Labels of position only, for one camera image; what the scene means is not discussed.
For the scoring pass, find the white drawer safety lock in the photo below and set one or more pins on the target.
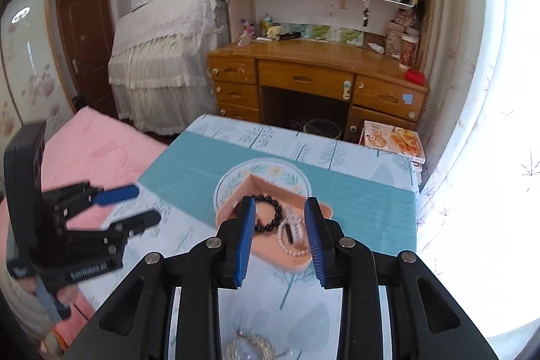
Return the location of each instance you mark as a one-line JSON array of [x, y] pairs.
[[347, 90]]

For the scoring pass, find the black desk gadget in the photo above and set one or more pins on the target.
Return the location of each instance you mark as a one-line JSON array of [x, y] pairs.
[[290, 35]]

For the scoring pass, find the pink jewelry tray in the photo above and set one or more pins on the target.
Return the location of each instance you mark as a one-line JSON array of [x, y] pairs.
[[265, 257]]

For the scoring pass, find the person's left hand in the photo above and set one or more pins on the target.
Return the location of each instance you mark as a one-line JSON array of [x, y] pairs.
[[67, 294]]

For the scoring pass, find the brown wooden door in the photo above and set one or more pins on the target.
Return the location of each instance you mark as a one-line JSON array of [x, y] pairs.
[[90, 48]]

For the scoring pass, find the small red box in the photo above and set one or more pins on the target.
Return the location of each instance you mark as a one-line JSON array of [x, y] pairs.
[[415, 77]]

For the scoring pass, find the small black hair clip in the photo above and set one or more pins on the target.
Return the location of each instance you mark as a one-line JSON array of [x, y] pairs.
[[289, 232]]

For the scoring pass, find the floral fabric bag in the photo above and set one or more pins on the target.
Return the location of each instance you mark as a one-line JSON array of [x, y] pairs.
[[396, 31]]

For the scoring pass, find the yellow desk toy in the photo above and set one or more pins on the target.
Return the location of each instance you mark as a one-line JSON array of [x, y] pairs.
[[273, 33]]

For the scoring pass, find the red white canister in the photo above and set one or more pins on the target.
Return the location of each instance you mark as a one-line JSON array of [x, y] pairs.
[[408, 52]]

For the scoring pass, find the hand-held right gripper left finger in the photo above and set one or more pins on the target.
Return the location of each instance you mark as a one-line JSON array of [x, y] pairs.
[[241, 246]]

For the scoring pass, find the white tube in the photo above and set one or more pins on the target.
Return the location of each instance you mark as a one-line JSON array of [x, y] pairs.
[[376, 48]]

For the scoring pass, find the lace-covered piano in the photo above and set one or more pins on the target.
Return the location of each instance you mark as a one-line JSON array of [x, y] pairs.
[[168, 48]]

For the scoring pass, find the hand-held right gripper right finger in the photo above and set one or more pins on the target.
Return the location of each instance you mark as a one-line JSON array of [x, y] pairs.
[[317, 246]]

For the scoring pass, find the pink fluffy blanket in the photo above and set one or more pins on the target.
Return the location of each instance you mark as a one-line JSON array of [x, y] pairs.
[[105, 145]]

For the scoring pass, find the clear plastic bag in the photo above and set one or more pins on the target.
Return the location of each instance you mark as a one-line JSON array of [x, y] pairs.
[[244, 39]]

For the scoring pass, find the wooden desk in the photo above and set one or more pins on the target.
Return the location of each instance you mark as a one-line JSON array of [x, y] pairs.
[[303, 52]]

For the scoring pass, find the orange pastry box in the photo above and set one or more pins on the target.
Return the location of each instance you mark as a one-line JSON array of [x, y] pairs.
[[392, 140]]

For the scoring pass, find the hanging key bunch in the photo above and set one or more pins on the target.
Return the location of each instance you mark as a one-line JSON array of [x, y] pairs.
[[366, 16]]

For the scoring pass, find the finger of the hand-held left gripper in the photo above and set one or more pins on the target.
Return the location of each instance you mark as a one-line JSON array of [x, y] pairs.
[[141, 220], [118, 194]]

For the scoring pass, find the floral sliding wardrobe door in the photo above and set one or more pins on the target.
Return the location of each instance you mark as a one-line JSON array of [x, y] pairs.
[[29, 69]]

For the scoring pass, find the white printed curtain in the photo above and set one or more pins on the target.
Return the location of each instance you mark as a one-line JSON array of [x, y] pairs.
[[485, 48]]

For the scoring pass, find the black bag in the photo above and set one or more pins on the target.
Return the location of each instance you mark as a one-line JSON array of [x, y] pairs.
[[79, 102]]

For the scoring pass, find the green leaf picture strip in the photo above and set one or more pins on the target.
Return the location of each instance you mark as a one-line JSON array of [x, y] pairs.
[[333, 34]]

